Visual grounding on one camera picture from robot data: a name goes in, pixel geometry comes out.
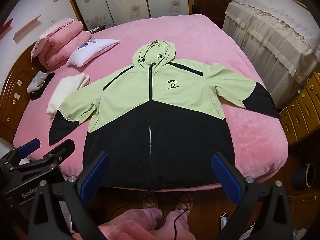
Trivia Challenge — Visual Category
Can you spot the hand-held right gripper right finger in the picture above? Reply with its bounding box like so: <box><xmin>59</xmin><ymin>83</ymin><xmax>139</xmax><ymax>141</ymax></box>
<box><xmin>211</xmin><ymin>152</ymin><xmax>293</xmax><ymax>240</ymax></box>

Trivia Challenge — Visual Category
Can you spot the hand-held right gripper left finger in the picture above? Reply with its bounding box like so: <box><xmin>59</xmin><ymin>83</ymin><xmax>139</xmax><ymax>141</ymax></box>
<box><xmin>28</xmin><ymin>151</ymin><xmax>110</xmax><ymax>240</ymax></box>

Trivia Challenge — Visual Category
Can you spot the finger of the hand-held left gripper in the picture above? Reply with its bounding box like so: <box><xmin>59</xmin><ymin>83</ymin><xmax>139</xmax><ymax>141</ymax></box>
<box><xmin>15</xmin><ymin>138</ymin><xmax>41</xmax><ymax>158</ymax></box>
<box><xmin>43</xmin><ymin>139</ymin><xmax>76</xmax><ymax>167</ymax></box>

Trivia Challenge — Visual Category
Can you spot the green and black hooded jacket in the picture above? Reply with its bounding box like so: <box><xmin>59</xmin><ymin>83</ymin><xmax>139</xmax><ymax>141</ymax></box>
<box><xmin>49</xmin><ymin>39</ymin><xmax>280</xmax><ymax>192</ymax></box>

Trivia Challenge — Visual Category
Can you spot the cream folded garment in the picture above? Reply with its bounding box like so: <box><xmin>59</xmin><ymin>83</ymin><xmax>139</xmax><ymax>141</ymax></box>
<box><xmin>47</xmin><ymin>73</ymin><xmax>90</xmax><ymax>117</ymax></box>

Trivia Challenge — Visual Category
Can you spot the wooden headboard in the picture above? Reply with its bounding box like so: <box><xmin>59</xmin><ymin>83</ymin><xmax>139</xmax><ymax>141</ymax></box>
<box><xmin>0</xmin><ymin>42</ymin><xmax>43</xmax><ymax>145</ymax></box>

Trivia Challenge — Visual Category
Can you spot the person's left colourful slipper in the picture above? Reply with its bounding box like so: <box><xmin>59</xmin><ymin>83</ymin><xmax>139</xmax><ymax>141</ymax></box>
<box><xmin>142</xmin><ymin>196</ymin><xmax>159</xmax><ymax>209</ymax></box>

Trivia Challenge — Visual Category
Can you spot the grey patterned cloth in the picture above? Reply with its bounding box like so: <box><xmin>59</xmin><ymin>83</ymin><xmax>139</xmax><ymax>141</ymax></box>
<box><xmin>27</xmin><ymin>71</ymin><xmax>48</xmax><ymax>93</ymax></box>

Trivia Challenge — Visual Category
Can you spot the dark blue round bin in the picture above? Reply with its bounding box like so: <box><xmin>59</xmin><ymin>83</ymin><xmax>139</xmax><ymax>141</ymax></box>
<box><xmin>291</xmin><ymin>162</ymin><xmax>316</xmax><ymax>190</ymax></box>

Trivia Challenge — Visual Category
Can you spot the low wooden cabinet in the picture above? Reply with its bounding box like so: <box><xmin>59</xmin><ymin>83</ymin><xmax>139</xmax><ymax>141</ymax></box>
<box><xmin>285</xmin><ymin>187</ymin><xmax>317</xmax><ymax>230</ymax></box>

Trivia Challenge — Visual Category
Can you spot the pink folded quilt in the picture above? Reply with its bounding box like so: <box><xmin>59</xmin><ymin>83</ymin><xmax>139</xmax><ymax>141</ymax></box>
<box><xmin>37</xmin><ymin>20</ymin><xmax>92</xmax><ymax>71</ymax></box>

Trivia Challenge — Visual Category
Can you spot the white printed pillow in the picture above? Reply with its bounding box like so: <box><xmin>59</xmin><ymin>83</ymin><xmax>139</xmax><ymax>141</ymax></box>
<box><xmin>66</xmin><ymin>39</ymin><xmax>120</xmax><ymax>68</ymax></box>

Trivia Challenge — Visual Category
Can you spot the wooden drawer cabinet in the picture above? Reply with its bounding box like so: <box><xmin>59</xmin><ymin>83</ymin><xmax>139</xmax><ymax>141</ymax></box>
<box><xmin>279</xmin><ymin>71</ymin><xmax>320</xmax><ymax>145</ymax></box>

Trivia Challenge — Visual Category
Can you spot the pink lace cloth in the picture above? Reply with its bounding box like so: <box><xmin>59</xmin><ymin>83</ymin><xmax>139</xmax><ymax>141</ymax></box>
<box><xmin>30</xmin><ymin>17</ymin><xmax>75</xmax><ymax>62</ymax></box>

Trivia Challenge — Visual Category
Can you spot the pink plush bed blanket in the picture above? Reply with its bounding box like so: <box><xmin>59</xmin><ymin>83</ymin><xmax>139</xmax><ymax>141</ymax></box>
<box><xmin>12</xmin><ymin>14</ymin><xmax>292</xmax><ymax>188</ymax></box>

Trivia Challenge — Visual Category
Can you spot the cream lace-covered furniture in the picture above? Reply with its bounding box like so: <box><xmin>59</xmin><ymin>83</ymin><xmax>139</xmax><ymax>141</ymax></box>
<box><xmin>222</xmin><ymin>0</ymin><xmax>320</xmax><ymax>109</ymax></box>

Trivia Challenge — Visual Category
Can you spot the wooden wall strip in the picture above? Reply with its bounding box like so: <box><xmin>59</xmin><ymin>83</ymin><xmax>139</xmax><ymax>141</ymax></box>
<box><xmin>14</xmin><ymin>14</ymin><xmax>42</xmax><ymax>42</ymax></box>

